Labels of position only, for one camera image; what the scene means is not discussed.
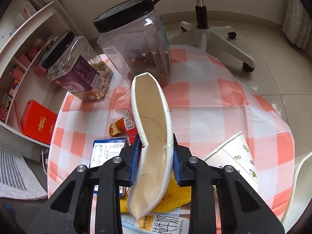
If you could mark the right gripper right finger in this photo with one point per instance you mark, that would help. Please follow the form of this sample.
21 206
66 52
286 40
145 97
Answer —
241 209

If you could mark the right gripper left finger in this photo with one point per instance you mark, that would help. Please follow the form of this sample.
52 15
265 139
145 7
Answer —
68 210

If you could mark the floral paper cup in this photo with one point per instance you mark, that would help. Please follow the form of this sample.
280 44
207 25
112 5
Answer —
235 152

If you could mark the white paper cup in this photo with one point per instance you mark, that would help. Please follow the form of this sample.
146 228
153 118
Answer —
152 119

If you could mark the white trash bin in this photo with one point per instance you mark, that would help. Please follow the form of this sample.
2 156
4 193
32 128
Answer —
300 191

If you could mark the grey striped cloth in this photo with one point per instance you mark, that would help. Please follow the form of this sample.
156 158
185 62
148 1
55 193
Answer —
17 179

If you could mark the yellow snack wrapper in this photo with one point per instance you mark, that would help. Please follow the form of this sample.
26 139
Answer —
174 197

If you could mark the milk carton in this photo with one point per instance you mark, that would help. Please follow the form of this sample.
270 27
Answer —
175 221

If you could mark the blue white small carton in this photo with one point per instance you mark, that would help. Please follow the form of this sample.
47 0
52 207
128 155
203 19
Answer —
105 149

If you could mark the orange peel piece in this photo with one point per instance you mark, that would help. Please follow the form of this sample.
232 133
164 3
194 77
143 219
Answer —
124 126

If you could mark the pink checkered tablecloth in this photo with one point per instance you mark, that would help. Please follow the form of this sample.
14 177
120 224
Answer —
207 107

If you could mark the purple label cashew jar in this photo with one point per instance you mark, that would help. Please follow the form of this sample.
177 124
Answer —
72 63

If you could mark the grey office chair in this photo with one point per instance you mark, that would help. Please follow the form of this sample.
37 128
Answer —
202 35

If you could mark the jar with dark nuts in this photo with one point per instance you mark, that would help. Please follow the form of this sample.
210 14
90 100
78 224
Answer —
133 37

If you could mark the beige lace curtain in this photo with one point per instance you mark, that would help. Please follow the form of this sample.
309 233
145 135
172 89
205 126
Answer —
297 26

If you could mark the white bookshelf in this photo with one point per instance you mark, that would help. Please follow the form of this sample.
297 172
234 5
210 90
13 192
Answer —
40 21

